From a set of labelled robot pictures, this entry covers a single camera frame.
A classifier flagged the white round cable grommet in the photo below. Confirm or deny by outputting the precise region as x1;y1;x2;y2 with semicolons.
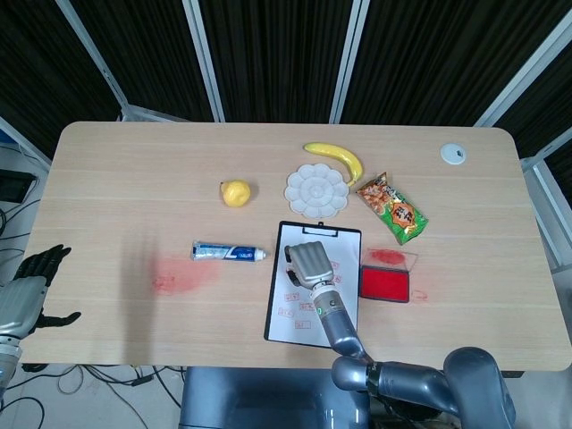
439;142;467;166

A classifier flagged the yellow banana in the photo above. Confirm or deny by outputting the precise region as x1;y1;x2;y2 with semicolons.
302;141;365;189

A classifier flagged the yellow lemon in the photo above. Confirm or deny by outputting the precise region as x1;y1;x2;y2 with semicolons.
218;178;253;208

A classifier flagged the black box device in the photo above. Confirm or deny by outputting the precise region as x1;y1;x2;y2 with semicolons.
0;168;38;204

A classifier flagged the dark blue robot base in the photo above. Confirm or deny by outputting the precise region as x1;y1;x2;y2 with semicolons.
179;366;373;429

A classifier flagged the red ink pad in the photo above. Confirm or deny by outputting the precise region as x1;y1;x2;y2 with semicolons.
357;248;420;304

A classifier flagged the green orange snack bag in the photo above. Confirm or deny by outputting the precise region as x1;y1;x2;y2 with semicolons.
356;172;430;247

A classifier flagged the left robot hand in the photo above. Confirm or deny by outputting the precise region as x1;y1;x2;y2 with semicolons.
0;244;83;337

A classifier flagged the blue white toothpaste tube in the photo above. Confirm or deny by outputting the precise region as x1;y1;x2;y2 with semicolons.
190;240;271;264

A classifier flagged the white partition frame post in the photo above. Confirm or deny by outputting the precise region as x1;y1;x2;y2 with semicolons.
329;0;373;124
54;0;133;122
519;131;572;274
0;115;53;168
472;8;572;130
181;0;226;123

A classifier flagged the white flower paint palette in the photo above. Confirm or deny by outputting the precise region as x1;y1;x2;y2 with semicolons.
284;163;350;220

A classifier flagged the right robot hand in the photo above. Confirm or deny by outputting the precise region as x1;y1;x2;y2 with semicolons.
282;240;338;291

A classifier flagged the white stamped paper sheet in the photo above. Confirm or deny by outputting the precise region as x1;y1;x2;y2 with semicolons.
268;223;360;346

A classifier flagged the black clipboard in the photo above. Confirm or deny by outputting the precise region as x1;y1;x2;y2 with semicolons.
264;220;364;349

